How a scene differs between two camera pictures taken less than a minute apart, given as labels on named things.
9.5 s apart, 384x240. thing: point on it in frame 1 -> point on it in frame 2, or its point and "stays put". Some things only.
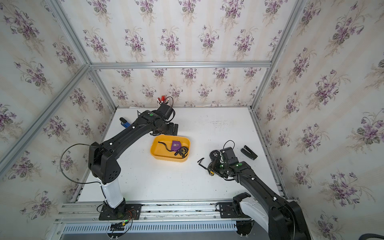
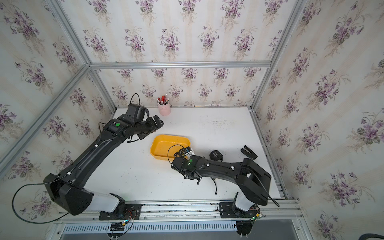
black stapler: [248, 152] stays put
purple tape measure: [175, 146] -> [187, 152]
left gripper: [171, 131] -> [153, 126]
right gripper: [214, 165] -> [200, 158]
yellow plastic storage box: [158, 151] stays put
